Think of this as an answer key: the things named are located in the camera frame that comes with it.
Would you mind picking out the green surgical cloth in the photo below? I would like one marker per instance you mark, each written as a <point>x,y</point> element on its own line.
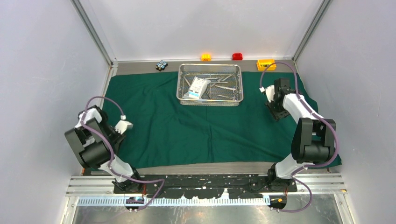
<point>167,133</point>

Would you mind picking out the red toy brick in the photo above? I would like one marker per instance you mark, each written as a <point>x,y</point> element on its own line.
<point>237,56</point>

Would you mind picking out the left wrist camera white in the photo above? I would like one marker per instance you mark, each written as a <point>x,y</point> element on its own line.
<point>122,126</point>

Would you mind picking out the metal mesh tray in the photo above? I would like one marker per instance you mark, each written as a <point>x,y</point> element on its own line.
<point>228,75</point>

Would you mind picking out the yellow toy block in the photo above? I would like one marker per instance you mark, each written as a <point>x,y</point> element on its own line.
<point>268,64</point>

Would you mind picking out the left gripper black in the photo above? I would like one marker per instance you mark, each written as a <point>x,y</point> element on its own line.
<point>118,139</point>

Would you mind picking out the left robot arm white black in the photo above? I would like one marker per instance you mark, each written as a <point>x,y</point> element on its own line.
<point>95,144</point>

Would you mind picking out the small blue black toy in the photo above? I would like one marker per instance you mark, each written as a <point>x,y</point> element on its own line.
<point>160,66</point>

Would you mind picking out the surgical scissors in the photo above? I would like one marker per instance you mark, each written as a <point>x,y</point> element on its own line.
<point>234,90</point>

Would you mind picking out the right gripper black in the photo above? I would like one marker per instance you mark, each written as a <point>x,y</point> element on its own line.
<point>276,115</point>

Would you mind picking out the orange toy brick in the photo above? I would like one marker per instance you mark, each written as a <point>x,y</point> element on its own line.
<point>206,57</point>

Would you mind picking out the white paper packet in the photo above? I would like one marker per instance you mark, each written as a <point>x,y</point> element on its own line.
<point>197,88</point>

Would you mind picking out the aluminium frame rail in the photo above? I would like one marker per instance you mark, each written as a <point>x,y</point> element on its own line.
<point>326,183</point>

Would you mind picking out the surgical forceps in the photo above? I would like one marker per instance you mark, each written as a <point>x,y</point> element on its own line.
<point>233,98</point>

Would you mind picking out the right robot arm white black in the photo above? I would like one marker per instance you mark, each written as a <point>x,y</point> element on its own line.
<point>313,140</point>

